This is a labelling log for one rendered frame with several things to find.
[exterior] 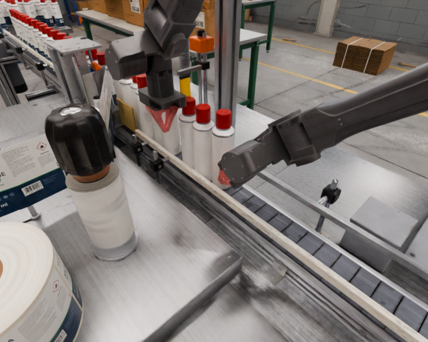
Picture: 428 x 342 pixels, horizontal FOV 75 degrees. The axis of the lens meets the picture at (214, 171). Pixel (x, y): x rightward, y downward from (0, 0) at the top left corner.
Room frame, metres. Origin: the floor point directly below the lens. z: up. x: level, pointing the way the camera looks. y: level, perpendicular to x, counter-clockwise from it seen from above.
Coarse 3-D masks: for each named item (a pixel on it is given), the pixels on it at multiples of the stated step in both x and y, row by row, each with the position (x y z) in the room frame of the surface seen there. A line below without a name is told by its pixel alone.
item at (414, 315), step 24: (240, 192) 0.51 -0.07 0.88; (240, 216) 0.43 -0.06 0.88; (264, 216) 0.43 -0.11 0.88; (312, 240) 0.37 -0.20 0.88; (336, 264) 0.31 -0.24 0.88; (336, 288) 0.26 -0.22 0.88; (360, 288) 0.26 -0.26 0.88; (384, 288) 0.26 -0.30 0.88; (360, 312) 0.22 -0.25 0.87; (408, 312) 0.22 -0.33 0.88
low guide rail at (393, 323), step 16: (176, 160) 0.60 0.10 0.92; (192, 176) 0.55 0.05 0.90; (224, 192) 0.47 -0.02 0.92; (240, 208) 0.42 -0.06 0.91; (256, 224) 0.39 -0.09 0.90; (288, 240) 0.34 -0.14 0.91; (304, 256) 0.30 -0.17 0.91; (320, 272) 0.28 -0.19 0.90; (352, 288) 0.24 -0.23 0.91; (368, 304) 0.22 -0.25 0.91; (384, 320) 0.19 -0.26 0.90; (400, 320) 0.19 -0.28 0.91; (400, 336) 0.18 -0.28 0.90; (416, 336) 0.17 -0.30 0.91
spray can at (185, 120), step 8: (192, 104) 0.60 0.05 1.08; (184, 112) 0.59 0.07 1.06; (192, 112) 0.59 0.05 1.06; (184, 120) 0.59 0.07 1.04; (192, 120) 0.59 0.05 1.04; (184, 128) 0.59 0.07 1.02; (184, 136) 0.59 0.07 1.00; (192, 136) 0.58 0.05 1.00; (184, 144) 0.59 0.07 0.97; (192, 144) 0.58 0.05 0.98; (184, 152) 0.59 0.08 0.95; (192, 152) 0.58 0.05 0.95; (184, 160) 0.59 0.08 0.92; (192, 160) 0.58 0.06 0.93; (192, 168) 0.58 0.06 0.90
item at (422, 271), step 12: (276, 180) 0.46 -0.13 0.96; (288, 192) 0.43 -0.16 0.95; (312, 204) 0.39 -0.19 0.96; (324, 216) 0.37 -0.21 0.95; (336, 216) 0.36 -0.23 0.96; (348, 228) 0.33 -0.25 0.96; (360, 228) 0.33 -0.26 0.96; (372, 240) 0.30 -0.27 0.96; (384, 252) 0.29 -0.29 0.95; (396, 252) 0.28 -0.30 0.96; (408, 264) 0.26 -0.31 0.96; (420, 264) 0.26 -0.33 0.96
